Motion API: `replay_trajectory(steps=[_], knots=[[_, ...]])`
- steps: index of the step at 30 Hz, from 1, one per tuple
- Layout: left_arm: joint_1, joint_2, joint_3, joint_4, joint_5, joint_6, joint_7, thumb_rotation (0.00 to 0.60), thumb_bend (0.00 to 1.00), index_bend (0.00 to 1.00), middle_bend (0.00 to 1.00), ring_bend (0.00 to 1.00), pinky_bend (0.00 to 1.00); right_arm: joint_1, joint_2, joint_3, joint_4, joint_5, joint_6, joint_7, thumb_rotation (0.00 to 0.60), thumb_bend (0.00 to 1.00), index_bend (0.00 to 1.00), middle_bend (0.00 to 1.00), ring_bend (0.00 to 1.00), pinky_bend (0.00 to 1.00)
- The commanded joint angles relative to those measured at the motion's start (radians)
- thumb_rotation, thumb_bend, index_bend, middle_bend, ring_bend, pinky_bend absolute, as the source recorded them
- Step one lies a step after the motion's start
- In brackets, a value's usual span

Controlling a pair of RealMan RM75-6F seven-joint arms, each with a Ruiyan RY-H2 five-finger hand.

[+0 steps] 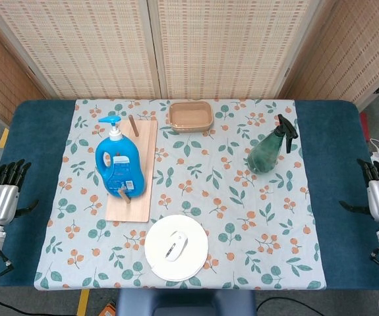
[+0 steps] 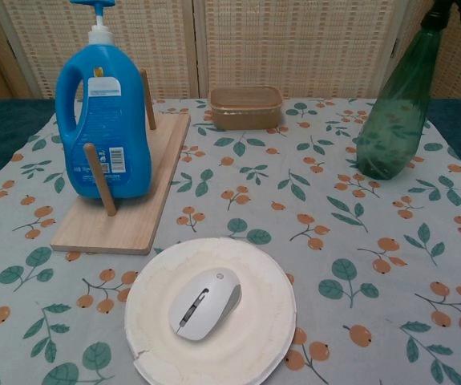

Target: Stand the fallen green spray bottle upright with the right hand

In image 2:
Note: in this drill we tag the green spray bottle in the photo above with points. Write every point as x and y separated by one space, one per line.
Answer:
394 120

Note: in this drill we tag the blue detergent pump bottle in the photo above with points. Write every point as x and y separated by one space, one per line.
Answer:
106 132

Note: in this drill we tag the floral print tablecloth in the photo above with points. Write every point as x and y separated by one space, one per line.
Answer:
294 208

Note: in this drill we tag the brown rectangular container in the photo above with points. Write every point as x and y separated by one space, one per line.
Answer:
246 112

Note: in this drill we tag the wooden board with pegs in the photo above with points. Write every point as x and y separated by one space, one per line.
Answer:
134 224

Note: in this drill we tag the white computer mouse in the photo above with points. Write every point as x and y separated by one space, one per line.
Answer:
204 305

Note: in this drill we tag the white paper plate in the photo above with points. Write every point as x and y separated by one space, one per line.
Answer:
262 313

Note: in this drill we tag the woven folding screen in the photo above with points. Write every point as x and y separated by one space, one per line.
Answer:
294 48

